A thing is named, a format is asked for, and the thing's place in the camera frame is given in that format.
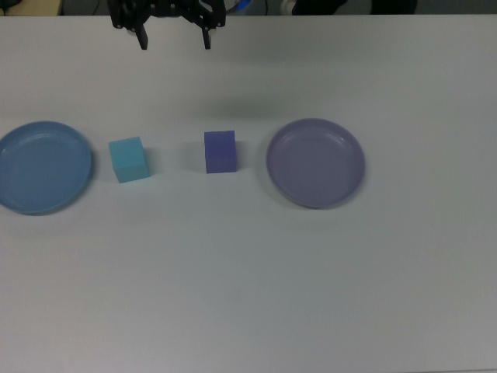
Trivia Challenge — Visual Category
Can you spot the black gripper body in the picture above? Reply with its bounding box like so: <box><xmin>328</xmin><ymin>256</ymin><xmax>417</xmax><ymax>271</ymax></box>
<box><xmin>148</xmin><ymin>0</ymin><xmax>196</xmax><ymax>19</ymax></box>

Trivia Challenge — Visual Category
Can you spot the purple foam cube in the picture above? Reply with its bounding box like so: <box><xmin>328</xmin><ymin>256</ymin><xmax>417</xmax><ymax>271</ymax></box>
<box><xmin>203</xmin><ymin>130</ymin><xmax>238</xmax><ymax>174</ymax></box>

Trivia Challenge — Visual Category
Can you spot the cyan foam cube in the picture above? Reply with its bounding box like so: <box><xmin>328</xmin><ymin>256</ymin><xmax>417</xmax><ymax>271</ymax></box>
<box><xmin>108</xmin><ymin>136</ymin><xmax>151</xmax><ymax>184</ymax></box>

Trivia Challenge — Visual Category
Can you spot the blue plate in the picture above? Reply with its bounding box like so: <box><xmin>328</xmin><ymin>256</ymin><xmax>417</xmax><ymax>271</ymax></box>
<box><xmin>0</xmin><ymin>120</ymin><xmax>94</xmax><ymax>216</ymax></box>

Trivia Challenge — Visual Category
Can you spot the purple plate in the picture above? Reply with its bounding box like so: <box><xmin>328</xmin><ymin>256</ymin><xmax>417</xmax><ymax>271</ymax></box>
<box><xmin>266</xmin><ymin>117</ymin><xmax>367</xmax><ymax>210</ymax></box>

